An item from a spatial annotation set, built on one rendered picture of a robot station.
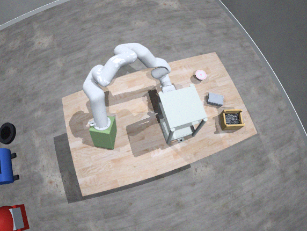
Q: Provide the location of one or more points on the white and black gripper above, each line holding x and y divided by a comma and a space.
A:
168, 88

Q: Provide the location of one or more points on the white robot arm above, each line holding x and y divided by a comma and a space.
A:
105, 75

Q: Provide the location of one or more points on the white paper cup with pink band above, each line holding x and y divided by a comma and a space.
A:
200, 74

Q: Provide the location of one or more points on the grey shelving unit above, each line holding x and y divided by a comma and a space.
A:
180, 109

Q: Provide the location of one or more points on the wooden crate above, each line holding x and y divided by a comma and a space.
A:
234, 117

